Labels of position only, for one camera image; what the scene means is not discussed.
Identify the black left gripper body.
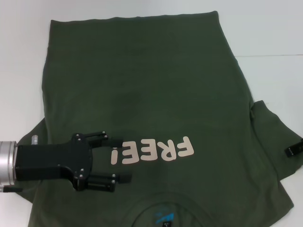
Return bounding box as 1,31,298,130
14,133,95,192

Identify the dark green printed t-shirt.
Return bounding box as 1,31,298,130
18,10,303,227

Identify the dark left arm cable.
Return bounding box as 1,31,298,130
0,186,23,192

